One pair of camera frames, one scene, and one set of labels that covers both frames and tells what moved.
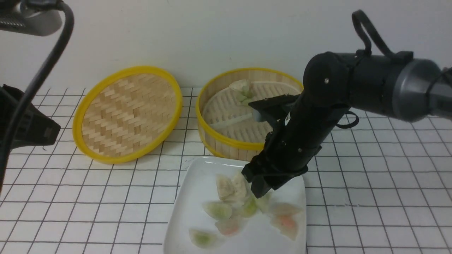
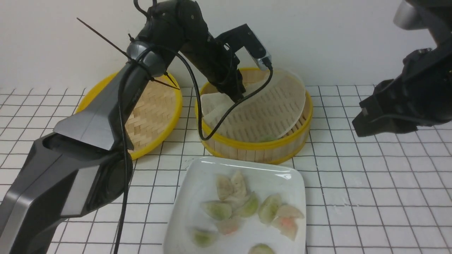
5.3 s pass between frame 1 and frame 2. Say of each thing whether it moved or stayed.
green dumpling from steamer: moved
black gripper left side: moved
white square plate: stayed
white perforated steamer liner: moved
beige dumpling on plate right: stayed
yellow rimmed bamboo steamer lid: stayed
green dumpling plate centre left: stayed
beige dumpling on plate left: stayed
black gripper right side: moved
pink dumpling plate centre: stayed
